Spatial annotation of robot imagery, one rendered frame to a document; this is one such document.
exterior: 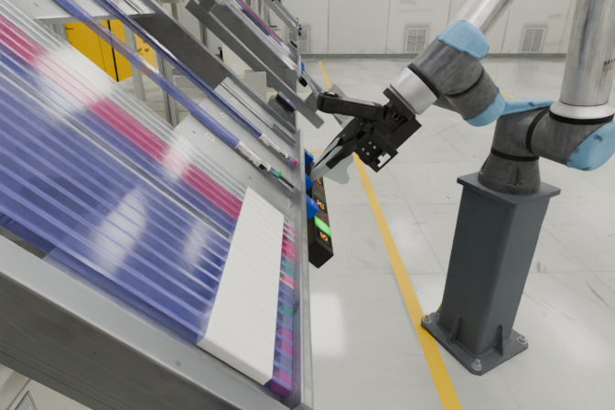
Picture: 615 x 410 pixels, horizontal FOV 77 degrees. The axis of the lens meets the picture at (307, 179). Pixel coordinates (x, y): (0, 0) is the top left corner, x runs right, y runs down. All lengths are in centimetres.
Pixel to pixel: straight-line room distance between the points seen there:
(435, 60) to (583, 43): 37
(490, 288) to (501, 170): 34
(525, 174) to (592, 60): 31
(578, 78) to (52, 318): 93
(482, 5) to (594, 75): 26
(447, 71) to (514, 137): 45
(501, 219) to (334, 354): 64
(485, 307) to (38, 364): 112
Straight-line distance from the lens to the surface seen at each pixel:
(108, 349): 26
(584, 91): 97
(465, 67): 68
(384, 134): 68
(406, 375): 130
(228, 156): 54
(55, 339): 27
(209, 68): 87
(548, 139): 102
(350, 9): 831
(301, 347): 34
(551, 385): 142
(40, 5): 57
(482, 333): 132
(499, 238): 113
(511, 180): 111
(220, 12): 164
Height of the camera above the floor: 99
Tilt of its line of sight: 24 degrees down
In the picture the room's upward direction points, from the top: straight up
